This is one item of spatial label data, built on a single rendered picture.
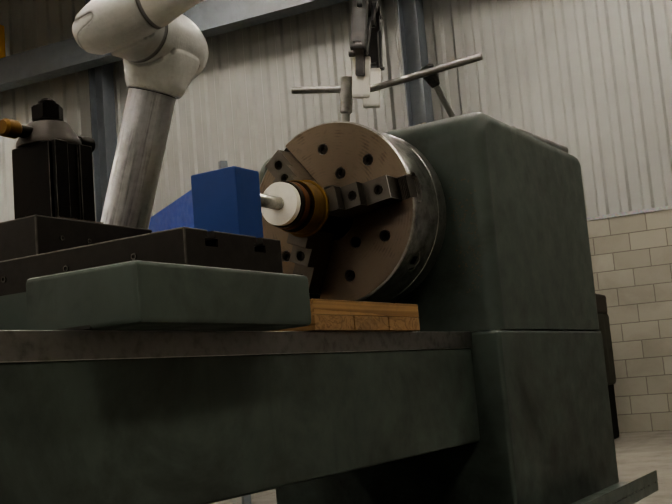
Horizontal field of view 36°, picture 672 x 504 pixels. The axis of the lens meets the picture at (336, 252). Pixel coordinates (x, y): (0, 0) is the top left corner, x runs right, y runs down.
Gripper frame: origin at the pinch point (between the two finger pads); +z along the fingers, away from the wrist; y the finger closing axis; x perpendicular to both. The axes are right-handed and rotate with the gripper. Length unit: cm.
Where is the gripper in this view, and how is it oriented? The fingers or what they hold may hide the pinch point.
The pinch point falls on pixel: (366, 87)
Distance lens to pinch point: 178.8
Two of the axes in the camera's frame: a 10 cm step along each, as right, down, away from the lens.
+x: -9.7, 0.0, 2.5
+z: -0.2, 10.0, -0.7
